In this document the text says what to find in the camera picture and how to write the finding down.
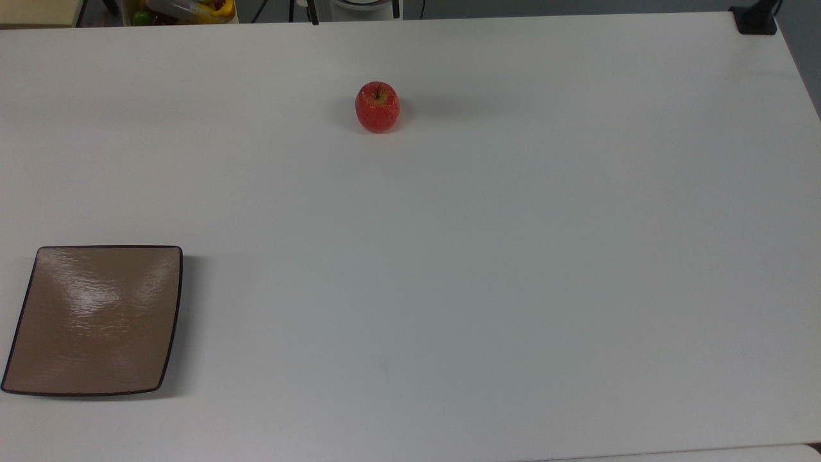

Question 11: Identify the beige board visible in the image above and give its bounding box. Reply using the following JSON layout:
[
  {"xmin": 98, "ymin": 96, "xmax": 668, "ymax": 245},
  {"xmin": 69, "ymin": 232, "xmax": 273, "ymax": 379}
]
[{"xmin": 0, "ymin": 0, "xmax": 88, "ymax": 28}]

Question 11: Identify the red apple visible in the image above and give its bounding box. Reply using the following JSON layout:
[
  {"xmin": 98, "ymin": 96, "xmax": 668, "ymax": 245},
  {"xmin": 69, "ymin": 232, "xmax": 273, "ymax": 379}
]
[{"xmin": 355, "ymin": 81, "xmax": 401, "ymax": 134}]

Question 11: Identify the square brown ceramic plate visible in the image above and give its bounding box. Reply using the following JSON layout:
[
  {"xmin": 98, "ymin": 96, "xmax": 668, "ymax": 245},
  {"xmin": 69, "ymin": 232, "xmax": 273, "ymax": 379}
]
[{"xmin": 1, "ymin": 245, "xmax": 184, "ymax": 397}]

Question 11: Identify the clear plastic fruit box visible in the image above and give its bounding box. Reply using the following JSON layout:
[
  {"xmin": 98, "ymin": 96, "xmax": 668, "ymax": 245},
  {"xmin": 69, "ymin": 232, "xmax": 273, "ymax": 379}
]
[{"xmin": 122, "ymin": 0, "xmax": 239, "ymax": 27}]

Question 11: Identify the yellow toy banana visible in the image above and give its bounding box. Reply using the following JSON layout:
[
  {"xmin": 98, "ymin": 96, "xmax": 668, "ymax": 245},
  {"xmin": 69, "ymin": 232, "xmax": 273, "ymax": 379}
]
[{"xmin": 196, "ymin": 0, "xmax": 235, "ymax": 24}]

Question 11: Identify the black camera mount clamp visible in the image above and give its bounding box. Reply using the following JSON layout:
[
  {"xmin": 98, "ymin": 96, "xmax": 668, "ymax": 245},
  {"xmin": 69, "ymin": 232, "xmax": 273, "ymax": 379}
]
[{"xmin": 730, "ymin": 0, "xmax": 784, "ymax": 36}]

